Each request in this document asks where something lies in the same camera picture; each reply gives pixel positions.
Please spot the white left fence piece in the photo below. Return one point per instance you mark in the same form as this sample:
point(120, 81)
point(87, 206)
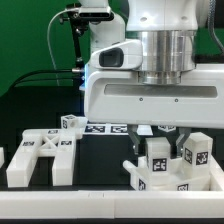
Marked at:
point(1, 156)

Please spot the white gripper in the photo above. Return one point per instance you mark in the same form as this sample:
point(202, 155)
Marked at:
point(119, 97)

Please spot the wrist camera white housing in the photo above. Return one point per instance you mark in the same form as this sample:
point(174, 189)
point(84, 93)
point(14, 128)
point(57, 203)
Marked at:
point(126, 55)

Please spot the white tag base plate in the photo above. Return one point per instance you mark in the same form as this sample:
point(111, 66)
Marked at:
point(112, 129)

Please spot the white chair seat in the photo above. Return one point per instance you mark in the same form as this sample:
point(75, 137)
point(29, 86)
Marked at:
point(175, 179)

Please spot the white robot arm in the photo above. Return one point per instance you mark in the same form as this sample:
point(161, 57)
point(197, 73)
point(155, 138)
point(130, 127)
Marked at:
point(147, 73)

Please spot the black camera stand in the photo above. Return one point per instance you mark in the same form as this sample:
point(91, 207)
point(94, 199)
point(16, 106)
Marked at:
point(78, 28)

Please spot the white chair back frame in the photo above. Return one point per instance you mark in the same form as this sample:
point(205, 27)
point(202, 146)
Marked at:
point(57, 143)

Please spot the white front fence bar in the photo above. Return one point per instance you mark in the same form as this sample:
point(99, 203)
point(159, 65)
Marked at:
point(111, 204)

